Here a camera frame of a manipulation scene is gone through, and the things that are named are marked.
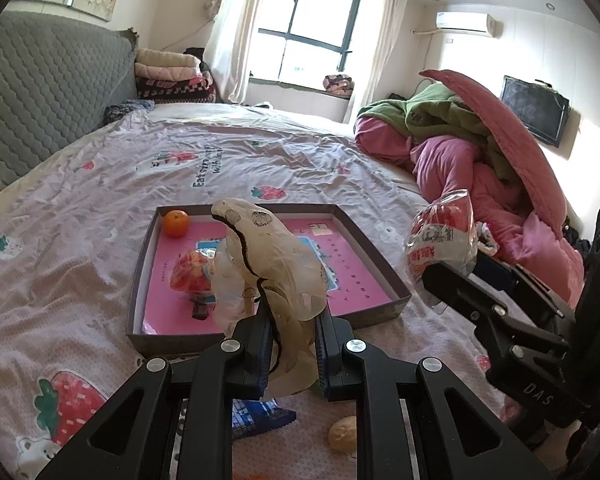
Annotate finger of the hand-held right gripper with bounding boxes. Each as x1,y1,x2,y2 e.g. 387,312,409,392
422,261,571,361
475,255,581,321

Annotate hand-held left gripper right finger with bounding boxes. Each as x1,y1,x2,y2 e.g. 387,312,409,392
314,310,556,480

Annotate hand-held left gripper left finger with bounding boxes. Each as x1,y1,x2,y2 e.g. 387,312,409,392
35,305,276,480

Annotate red snack bag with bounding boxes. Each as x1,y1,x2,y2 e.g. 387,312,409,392
404,189,481,311
169,247,221,306

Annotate blue snack packet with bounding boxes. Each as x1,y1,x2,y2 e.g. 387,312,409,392
230,397,297,441

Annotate beige ball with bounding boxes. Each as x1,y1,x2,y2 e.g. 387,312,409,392
328,415,358,453

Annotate grey cardboard box tray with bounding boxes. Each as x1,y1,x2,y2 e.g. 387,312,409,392
126,203,412,356

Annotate cream plastic bag black trim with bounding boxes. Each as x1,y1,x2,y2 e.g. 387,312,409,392
211,198,329,401

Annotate person's right hand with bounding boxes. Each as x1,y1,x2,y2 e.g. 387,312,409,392
560,417,600,467

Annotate floral scrunchie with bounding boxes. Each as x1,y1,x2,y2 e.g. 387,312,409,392
475,222,501,256

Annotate pink pillow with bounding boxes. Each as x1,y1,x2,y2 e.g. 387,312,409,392
480,210,586,306

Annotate magenta quilt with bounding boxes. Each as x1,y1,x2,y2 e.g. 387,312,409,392
354,115,536,261

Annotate black television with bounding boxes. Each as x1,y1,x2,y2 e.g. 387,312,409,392
500,75,571,148

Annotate green blanket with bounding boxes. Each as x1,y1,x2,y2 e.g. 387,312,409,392
357,82,521,181

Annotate floral folded cloth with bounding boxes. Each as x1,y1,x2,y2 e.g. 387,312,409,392
323,74,355,96

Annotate white window ledge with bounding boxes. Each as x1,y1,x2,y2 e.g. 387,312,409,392
247,77,353,123

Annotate white curtain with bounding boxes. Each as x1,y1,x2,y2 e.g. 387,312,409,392
205,0,276,106
350,0,411,123

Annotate white air conditioner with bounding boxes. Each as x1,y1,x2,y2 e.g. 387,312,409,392
436,10,497,37

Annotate dark patterned folded blanket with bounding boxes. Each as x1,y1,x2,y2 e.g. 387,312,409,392
136,77,218,105

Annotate blue patterned cloth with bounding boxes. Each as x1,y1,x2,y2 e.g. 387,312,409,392
104,99,156,123

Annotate black framed window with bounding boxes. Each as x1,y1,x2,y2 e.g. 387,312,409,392
250,0,368,86

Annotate pink folded blanket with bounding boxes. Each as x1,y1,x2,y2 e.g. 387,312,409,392
135,62,203,83

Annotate cream folded blanket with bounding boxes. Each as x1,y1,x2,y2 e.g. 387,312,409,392
135,49,201,68

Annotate grey quilted headboard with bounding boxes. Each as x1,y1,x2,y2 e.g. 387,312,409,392
0,10,138,206

